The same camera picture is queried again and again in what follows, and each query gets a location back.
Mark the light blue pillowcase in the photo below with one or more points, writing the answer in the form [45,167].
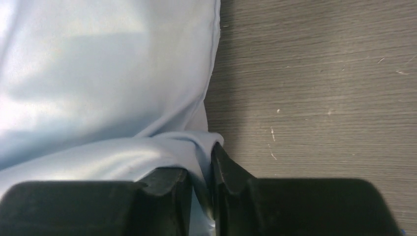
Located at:
[108,90]

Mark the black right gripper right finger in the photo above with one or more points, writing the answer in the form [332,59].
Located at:
[245,205]

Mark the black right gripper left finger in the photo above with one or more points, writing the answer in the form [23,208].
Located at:
[157,205]

